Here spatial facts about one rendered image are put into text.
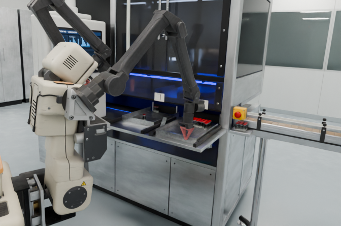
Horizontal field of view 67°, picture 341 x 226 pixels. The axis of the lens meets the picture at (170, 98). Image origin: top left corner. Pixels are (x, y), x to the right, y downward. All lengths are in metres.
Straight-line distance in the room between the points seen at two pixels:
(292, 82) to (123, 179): 4.70
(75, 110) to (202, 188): 1.21
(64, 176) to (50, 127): 0.22
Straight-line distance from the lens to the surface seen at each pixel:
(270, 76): 6.26
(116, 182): 2.41
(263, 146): 1.83
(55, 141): 1.19
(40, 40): 1.84
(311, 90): 6.21
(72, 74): 1.10
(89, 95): 0.97
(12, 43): 6.31
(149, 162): 2.09
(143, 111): 1.97
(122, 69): 1.02
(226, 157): 1.77
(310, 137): 1.74
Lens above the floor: 1.39
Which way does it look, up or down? 11 degrees down
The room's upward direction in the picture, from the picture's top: 3 degrees clockwise
